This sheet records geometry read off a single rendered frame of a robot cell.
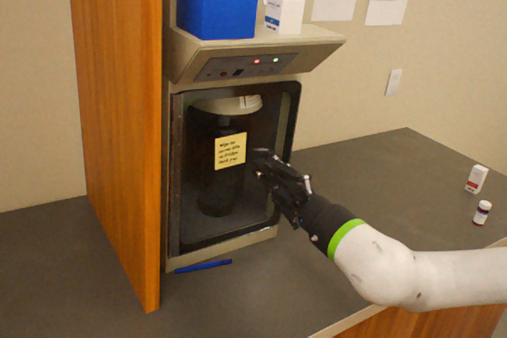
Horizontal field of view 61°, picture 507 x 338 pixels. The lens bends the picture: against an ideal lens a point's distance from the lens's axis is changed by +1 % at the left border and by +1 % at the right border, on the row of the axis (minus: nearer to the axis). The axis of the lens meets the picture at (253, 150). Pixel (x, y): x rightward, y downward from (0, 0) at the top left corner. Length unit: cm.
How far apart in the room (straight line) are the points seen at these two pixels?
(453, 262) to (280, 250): 48
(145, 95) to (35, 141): 61
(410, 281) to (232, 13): 50
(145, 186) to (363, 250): 38
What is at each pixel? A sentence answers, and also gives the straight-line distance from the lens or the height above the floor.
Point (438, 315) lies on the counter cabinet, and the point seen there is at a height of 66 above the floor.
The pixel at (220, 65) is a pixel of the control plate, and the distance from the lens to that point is 77.
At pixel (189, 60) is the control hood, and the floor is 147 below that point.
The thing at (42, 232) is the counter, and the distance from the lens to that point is 123.
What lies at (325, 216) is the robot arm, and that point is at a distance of 78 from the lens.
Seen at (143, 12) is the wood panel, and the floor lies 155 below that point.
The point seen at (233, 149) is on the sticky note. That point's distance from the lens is 93.
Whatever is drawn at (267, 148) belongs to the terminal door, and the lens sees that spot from 98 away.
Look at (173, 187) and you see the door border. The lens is 91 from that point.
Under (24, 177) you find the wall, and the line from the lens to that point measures 132.
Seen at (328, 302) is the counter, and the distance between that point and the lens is 105.
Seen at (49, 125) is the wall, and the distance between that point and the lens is 126.
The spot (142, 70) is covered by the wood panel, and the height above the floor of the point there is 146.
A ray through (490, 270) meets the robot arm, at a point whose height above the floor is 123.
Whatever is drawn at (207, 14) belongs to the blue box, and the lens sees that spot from 69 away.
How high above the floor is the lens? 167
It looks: 27 degrees down
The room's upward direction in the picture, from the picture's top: 7 degrees clockwise
